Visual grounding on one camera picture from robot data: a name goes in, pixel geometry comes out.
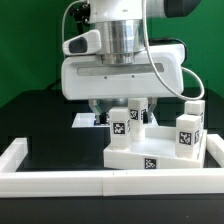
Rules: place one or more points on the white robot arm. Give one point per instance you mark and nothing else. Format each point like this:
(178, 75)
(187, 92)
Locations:
(116, 60)

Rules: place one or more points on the white fiducial marker sheet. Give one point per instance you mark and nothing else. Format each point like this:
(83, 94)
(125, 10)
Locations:
(85, 120)

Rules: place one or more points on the white square table top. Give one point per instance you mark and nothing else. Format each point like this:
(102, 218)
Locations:
(157, 151)

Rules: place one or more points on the white U-shaped obstacle fence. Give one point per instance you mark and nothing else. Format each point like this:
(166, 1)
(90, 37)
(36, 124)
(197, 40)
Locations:
(100, 183)

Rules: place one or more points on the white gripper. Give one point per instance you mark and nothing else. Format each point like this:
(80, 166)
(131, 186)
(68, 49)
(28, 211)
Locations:
(156, 73)

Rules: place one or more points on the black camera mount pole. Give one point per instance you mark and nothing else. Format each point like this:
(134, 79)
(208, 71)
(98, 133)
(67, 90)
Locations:
(81, 15)

